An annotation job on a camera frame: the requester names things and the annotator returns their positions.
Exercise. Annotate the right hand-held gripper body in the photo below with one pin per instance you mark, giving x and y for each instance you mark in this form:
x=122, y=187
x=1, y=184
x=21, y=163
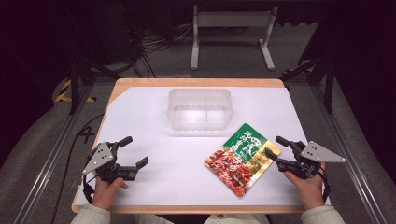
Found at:
x=306, y=165

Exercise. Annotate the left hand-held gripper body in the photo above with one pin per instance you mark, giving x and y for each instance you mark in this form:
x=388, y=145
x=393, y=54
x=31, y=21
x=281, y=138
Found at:
x=107, y=166

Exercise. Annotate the green and red food packet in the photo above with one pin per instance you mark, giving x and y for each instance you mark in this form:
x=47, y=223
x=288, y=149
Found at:
x=239, y=161

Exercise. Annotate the clear plastic container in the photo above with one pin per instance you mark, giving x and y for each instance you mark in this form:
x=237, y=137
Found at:
x=199, y=109

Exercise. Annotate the person's left hand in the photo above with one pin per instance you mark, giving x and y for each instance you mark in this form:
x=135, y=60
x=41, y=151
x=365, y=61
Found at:
x=104, y=193

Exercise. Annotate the person's right hand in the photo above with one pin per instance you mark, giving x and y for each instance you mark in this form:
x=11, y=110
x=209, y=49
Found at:
x=309, y=191

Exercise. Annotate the white table sheet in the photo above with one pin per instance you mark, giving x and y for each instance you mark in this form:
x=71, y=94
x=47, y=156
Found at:
x=174, y=174

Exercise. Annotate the black tripod stand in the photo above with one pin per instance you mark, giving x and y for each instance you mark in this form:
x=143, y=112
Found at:
x=328, y=87
x=74, y=84

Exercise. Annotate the person's light jacket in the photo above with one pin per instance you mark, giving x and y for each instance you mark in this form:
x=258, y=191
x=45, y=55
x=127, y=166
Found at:
x=236, y=219

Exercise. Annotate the yellow and black hazard tape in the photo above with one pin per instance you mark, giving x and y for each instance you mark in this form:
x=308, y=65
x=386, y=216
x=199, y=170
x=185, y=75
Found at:
x=63, y=93

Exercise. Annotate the white metal stand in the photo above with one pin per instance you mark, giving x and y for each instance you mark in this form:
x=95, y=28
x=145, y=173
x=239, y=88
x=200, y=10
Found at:
x=233, y=19

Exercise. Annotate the aluminium floor rail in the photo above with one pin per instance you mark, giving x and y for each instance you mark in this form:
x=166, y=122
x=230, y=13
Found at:
x=351, y=168
x=46, y=174

